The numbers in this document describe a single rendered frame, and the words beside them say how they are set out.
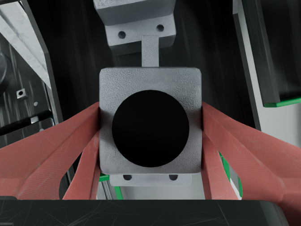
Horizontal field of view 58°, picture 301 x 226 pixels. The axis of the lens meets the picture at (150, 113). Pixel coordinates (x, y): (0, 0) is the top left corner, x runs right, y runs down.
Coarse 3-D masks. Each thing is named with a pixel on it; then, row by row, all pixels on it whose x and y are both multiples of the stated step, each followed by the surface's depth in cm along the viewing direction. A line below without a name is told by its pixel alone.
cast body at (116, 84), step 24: (144, 48) 15; (120, 72) 11; (144, 72) 11; (168, 72) 11; (192, 72) 11; (120, 96) 11; (144, 96) 10; (168, 96) 11; (192, 96) 11; (120, 120) 10; (144, 120) 10; (168, 120) 10; (192, 120) 11; (120, 144) 10; (144, 144) 10; (168, 144) 10; (192, 144) 11; (120, 168) 11; (144, 168) 11; (168, 168) 11; (192, 168) 11
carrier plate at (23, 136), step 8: (48, 120) 47; (24, 128) 47; (32, 128) 47; (40, 128) 46; (0, 136) 47; (8, 136) 46; (16, 136) 46; (24, 136) 46; (0, 144) 46; (8, 144) 46; (64, 176) 43; (64, 184) 42; (64, 192) 42
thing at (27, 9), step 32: (32, 0) 17; (64, 0) 20; (192, 0) 20; (224, 0) 19; (64, 32) 20; (96, 32) 20; (192, 32) 20; (224, 32) 20; (64, 64) 20; (96, 64) 20; (128, 64) 20; (160, 64) 20; (192, 64) 20; (224, 64) 20; (64, 96) 19; (96, 96) 20; (224, 96) 20; (256, 128) 18
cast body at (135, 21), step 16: (96, 0) 14; (112, 0) 14; (128, 0) 14; (144, 0) 14; (160, 0) 14; (112, 16) 15; (128, 16) 15; (144, 16) 16; (160, 16) 16; (112, 32) 17; (128, 32) 17; (144, 32) 17; (160, 32) 17; (112, 48) 17; (128, 48) 18
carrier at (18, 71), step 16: (0, 48) 54; (0, 64) 50; (16, 64) 52; (0, 80) 49; (16, 80) 51; (32, 80) 51; (0, 96) 50; (16, 96) 50; (32, 96) 49; (48, 96) 51; (0, 112) 48; (16, 112) 48; (32, 112) 48; (48, 112) 48; (0, 128) 48
